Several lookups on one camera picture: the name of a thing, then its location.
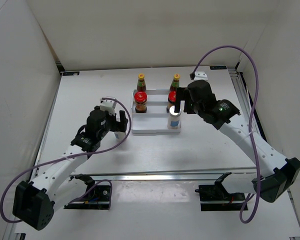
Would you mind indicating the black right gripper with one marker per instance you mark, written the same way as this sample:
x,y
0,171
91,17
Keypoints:
x,y
182,94

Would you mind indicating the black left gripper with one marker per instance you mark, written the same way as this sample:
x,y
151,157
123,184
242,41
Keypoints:
x,y
120,126

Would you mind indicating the white shaker bottle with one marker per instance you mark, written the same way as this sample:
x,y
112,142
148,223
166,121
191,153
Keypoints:
x,y
120,136
174,119

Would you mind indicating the red-lid sauce jar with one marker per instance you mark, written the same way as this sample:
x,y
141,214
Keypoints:
x,y
140,99
171,100

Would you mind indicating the tall sauce bottle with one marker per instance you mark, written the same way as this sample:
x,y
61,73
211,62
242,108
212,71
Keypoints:
x,y
175,82
141,84

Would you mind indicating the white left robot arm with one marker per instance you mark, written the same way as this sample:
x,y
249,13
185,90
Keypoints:
x,y
36,201

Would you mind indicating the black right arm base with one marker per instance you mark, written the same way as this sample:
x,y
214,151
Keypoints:
x,y
213,201

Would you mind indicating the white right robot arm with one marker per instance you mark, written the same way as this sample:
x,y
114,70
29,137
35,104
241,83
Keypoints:
x,y
275,173

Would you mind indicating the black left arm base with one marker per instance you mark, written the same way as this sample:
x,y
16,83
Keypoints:
x,y
99,198

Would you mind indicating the white tiered organizer tray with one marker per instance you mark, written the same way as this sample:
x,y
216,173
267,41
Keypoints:
x,y
155,119

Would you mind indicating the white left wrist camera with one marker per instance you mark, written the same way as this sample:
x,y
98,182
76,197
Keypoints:
x,y
108,105

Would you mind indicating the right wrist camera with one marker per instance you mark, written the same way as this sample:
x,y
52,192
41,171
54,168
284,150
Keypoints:
x,y
198,75

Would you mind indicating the right black corner bracket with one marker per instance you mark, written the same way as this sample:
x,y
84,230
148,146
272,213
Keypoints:
x,y
218,67

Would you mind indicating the black corner bracket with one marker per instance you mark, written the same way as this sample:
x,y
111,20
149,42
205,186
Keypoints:
x,y
71,73
218,67

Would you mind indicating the aluminium right rail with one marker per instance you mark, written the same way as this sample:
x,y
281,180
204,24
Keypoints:
x,y
245,100

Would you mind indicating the aluminium rail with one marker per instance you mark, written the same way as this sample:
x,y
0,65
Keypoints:
x,y
245,100
172,175

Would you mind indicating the left black corner bracket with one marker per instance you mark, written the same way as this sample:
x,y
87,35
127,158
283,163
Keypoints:
x,y
71,73

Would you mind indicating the aluminium front rail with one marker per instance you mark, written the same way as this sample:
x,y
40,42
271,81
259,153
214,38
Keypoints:
x,y
172,175

